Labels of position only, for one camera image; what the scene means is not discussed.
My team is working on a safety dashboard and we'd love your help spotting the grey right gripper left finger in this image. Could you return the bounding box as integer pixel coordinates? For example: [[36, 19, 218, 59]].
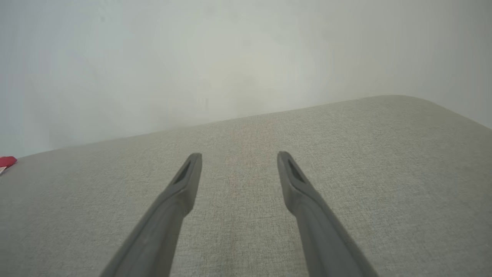
[[101, 153, 203, 277]]

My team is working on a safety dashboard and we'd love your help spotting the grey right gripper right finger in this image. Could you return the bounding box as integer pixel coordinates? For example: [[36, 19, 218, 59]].
[[277, 151, 379, 277]]

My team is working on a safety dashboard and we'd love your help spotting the red shirt with striped cuffs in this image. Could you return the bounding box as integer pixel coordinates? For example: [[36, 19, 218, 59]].
[[0, 156, 18, 175]]

